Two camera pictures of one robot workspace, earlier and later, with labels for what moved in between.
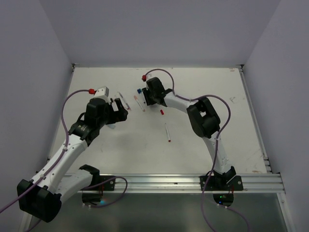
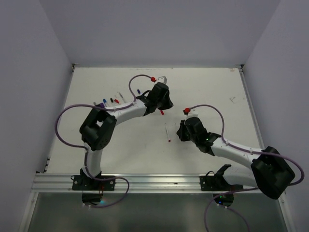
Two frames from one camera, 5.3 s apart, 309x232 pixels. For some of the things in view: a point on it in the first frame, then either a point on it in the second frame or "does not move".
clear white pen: x=125 y=104 does not move
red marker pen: x=168 y=134 does not move
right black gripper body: x=149 y=96 -> x=184 y=134
